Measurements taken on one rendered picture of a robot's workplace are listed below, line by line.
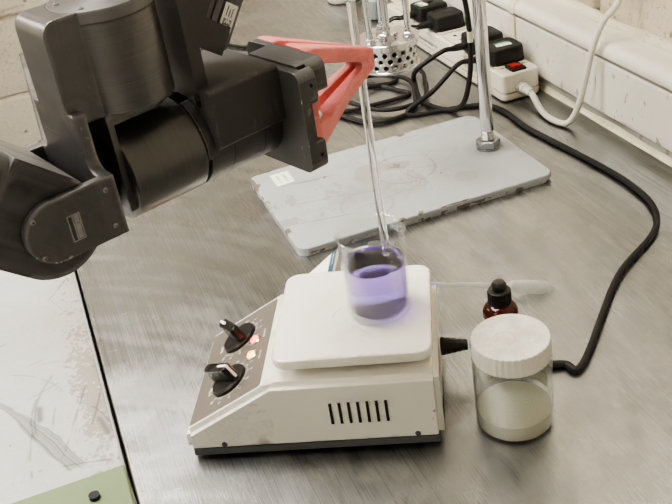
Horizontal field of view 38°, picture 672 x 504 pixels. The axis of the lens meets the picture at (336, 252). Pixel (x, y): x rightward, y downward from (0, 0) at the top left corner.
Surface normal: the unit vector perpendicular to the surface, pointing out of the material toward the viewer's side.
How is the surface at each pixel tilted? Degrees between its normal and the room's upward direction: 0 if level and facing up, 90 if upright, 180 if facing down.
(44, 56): 90
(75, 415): 0
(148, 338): 0
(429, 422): 90
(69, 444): 0
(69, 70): 90
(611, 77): 90
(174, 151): 69
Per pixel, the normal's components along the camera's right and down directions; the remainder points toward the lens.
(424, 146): -0.14, -0.85
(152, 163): 0.59, 0.07
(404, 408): -0.07, 0.52
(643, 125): -0.93, 0.29
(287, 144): -0.74, 0.43
